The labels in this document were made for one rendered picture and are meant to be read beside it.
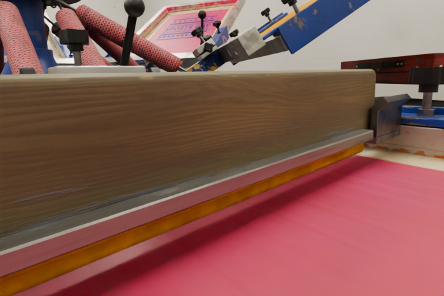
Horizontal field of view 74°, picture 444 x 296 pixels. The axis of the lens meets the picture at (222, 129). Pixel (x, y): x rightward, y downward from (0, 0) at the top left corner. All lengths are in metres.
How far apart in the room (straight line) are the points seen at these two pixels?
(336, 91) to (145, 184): 0.20
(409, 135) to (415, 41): 1.84
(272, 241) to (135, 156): 0.10
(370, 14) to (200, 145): 2.24
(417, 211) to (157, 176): 0.19
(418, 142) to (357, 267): 0.27
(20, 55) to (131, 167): 0.53
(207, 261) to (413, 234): 0.13
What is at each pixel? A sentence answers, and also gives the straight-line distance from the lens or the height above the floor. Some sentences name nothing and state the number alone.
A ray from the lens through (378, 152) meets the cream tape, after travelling 0.43.
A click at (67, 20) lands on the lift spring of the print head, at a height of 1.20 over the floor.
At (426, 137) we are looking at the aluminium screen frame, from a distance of 0.43.
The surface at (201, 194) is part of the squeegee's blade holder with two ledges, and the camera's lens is 0.17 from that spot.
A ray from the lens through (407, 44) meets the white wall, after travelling 2.27.
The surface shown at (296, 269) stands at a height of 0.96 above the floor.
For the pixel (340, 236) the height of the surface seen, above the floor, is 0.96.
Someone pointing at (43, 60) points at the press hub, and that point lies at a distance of 0.97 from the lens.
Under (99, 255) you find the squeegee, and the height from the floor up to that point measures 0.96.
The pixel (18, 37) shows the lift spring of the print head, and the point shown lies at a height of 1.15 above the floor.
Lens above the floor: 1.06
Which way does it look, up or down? 10 degrees down
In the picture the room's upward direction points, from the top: 2 degrees counter-clockwise
